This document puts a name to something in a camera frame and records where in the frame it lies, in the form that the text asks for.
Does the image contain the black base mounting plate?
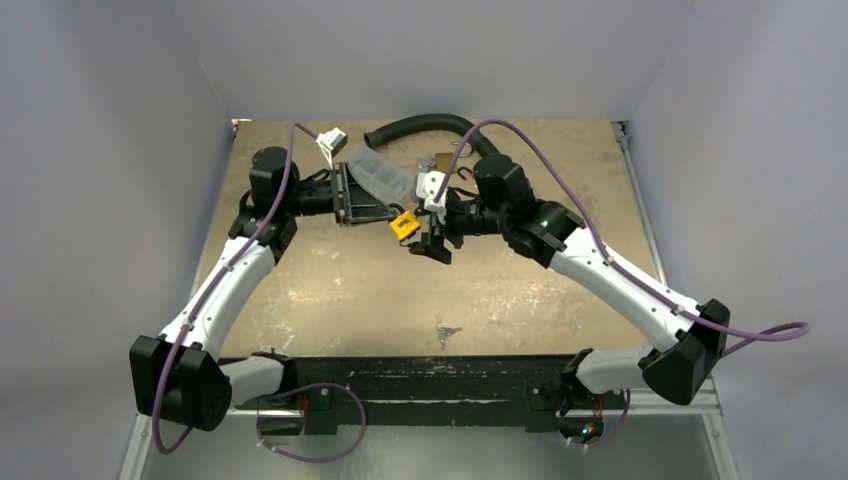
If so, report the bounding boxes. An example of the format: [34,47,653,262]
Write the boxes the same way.
[236,354,625,435]

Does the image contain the yellow padlock black shackle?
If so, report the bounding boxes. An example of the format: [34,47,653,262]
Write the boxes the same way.
[389,205,421,243]

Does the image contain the brass padlock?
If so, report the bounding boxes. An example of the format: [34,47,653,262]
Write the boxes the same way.
[432,141,475,171]

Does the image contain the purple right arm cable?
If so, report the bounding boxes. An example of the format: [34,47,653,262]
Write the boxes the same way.
[433,119,812,359]

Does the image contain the silver open-end wrench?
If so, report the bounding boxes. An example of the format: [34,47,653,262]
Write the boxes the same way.
[416,156,437,178]

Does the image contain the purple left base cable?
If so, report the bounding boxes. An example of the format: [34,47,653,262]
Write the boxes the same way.
[254,382,367,464]

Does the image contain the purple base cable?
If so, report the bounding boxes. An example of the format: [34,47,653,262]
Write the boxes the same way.
[563,390,634,452]
[254,382,367,464]

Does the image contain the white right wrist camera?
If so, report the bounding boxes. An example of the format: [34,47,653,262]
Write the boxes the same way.
[414,170,446,217]

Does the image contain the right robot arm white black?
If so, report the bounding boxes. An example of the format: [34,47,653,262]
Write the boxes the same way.
[410,154,730,407]

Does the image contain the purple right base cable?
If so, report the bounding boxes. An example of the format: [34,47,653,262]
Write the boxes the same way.
[563,390,634,452]

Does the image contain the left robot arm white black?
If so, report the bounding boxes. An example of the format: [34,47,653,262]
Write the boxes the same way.
[129,146,399,431]

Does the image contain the silver keys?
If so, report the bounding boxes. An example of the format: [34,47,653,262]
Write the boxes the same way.
[436,315,464,351]

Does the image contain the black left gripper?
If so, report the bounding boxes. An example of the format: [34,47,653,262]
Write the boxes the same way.
[282,162,395,227]

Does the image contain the orange black padlock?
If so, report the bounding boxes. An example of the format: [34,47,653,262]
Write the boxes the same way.
[456,166,475,181]

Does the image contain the black corrugated hose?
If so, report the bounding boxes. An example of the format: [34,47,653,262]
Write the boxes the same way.
[363,113,501,160]

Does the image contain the clear plastic compartment box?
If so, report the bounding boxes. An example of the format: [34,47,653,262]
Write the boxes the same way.
[343,143,416,206]

